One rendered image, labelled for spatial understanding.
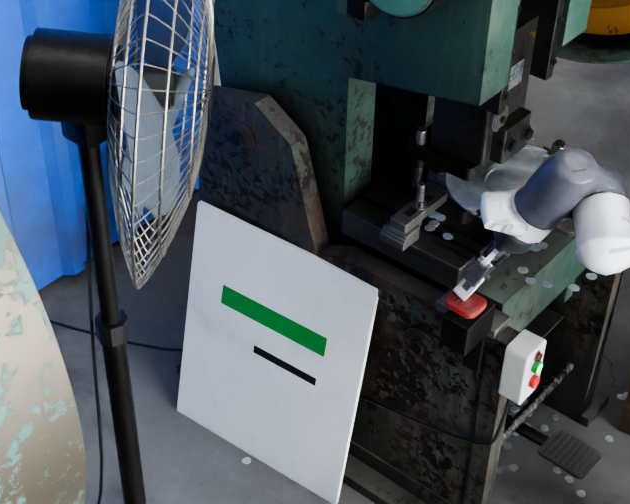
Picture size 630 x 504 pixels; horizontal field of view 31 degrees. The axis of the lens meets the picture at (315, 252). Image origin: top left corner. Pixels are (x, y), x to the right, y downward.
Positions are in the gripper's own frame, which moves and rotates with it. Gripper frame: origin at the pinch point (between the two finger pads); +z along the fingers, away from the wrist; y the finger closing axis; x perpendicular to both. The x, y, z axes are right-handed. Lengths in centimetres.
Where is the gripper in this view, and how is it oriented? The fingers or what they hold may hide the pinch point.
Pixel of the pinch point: (468, 284)
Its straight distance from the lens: 211.3
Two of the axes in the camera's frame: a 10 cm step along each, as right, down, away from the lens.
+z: -3.4, 5.3, 7.8
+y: 6.4, -4.7, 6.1
